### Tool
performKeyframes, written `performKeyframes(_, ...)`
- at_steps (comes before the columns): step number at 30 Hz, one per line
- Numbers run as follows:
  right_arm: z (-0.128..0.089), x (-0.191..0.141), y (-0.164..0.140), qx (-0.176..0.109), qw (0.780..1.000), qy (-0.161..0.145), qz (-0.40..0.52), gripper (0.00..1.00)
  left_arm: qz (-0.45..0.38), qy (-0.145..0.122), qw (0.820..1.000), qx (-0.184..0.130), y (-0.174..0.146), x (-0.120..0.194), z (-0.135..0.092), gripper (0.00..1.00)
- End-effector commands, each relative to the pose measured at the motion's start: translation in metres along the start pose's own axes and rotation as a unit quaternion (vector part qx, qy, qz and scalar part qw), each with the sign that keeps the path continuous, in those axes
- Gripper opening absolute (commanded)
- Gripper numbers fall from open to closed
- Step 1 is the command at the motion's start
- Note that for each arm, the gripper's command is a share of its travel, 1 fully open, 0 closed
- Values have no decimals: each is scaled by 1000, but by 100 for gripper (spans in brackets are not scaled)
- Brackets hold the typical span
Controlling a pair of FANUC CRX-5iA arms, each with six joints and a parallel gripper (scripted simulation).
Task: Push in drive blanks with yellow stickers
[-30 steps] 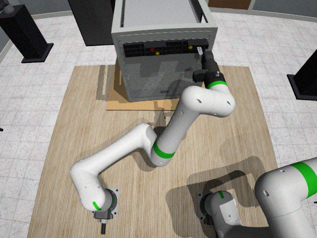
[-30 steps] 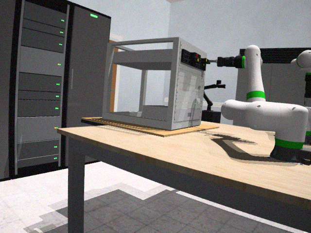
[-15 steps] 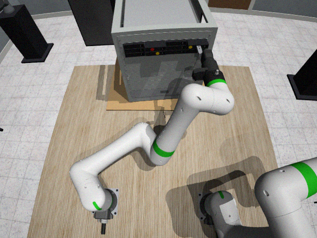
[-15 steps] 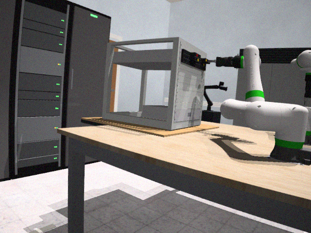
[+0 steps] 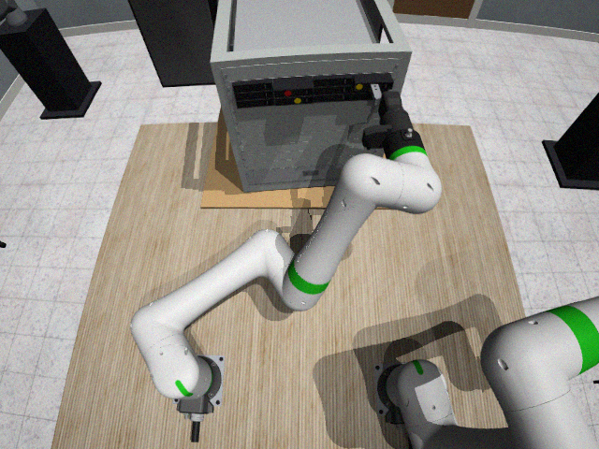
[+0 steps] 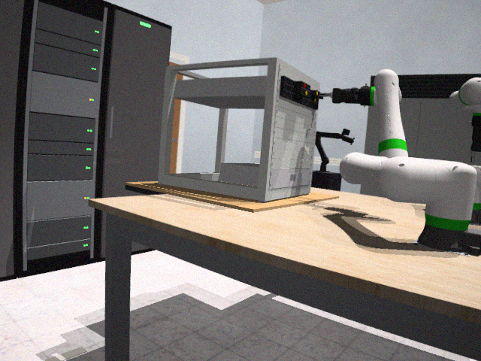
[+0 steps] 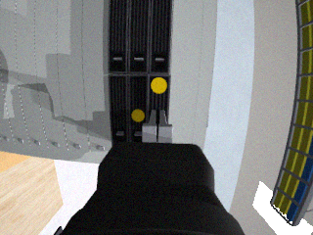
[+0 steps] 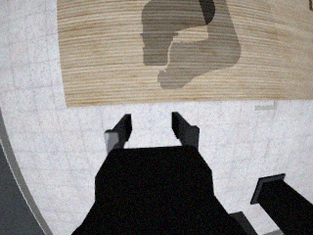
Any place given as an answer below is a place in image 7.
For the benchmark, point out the tan flat board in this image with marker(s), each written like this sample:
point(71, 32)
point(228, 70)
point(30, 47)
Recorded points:
point(8, 160)

